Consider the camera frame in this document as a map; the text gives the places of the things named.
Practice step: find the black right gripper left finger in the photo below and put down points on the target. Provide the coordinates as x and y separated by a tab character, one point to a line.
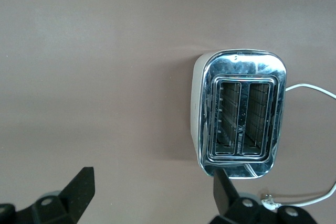
78	190

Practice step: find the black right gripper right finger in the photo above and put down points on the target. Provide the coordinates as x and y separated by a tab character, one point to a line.
223	192

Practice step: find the cream and chrome toaster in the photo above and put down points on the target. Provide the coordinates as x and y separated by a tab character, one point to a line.
228	69

